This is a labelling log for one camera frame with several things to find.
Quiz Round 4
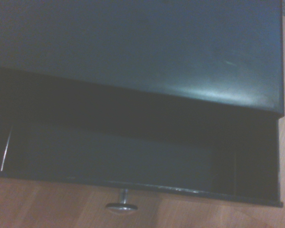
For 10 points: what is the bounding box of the dark green metal drawer cabinet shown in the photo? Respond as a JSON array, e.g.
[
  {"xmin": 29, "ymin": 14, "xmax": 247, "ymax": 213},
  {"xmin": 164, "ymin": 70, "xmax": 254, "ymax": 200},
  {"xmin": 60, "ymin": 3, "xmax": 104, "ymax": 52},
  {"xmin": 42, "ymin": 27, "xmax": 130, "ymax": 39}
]
[{"xmin": 0, "ymin": 0, "xmax": 285, "ymax": 118}]

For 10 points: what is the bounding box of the dark green metal drawer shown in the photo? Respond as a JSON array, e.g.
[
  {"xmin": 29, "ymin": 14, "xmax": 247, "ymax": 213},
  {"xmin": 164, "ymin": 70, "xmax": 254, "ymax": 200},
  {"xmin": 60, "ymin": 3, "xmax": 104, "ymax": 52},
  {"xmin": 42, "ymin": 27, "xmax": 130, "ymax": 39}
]
[{"xmin": 0, "ymin": 66, "xmax": 284, "ymax": 209}]

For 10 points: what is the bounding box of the silver round drawer knob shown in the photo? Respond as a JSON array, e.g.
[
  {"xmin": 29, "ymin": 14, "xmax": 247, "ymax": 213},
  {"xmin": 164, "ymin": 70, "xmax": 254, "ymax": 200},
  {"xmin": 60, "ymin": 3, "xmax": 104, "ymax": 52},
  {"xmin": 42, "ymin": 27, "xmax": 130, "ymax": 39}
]
[{"xmin": 105, "ymin": 188, "xmax": 139, "ymax": 212}]

